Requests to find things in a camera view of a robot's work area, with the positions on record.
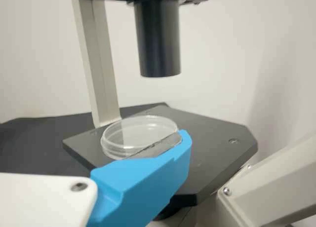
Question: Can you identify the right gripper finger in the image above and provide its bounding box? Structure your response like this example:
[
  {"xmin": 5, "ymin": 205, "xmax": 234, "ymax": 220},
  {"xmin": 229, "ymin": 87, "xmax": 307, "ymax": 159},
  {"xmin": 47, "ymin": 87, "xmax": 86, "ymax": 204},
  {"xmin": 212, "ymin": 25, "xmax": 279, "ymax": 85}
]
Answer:
[{"xmin": 85, "ymin": 129, "xmax": 193, "ymax": 227}]

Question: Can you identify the cream microscope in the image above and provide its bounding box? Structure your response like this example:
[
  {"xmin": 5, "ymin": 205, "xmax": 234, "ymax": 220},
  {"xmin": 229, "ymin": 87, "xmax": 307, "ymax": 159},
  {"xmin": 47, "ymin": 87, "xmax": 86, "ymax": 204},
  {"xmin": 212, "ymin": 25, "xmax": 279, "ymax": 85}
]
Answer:
[{"xmin": 0, "ymin": 0, "xmax": 316, "ymax": 227}]

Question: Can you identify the petri dish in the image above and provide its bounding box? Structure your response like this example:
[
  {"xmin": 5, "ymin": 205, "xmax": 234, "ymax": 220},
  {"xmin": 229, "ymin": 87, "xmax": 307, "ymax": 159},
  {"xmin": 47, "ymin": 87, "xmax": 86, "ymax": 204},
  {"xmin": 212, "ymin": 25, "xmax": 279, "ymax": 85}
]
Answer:
[{"xmin": 100, "ymin": 114, "xmax": 179, "ymax": 160}]

